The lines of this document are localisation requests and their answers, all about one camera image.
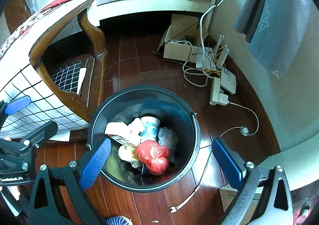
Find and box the clear plastic bag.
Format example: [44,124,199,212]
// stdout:
[157,127,178,162]

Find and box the white grid-pattern tablecloth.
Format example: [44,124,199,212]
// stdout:
[0,60,90,140]

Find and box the dark wooden door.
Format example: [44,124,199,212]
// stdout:
[4,0,31,34]

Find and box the open cardboard box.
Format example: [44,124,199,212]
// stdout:
[156,14,202,63]

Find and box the white router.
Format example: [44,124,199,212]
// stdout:
[221,67,237,94]

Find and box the printed snack package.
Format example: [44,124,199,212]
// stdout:
[107,134,136,147]

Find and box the white power strip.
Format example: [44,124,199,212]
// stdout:
[209,77,229,106]

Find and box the white tissue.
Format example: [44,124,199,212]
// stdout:
[104,118,144,147]

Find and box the red plastic bag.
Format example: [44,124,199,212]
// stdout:
[135,140,170,175]

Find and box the beige cloth bundle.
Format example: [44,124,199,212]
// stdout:
[118,145,143,169]

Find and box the blue patterned paper cup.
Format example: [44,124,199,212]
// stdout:
[140,116,160,143]

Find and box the metal bin handle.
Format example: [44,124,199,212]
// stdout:
[169,112,213,213]

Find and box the thin white cord with plug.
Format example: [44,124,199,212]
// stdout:
[219,101,260,138]

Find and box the grey blue hanging towel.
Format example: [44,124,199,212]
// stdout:
[234,0,312,79]

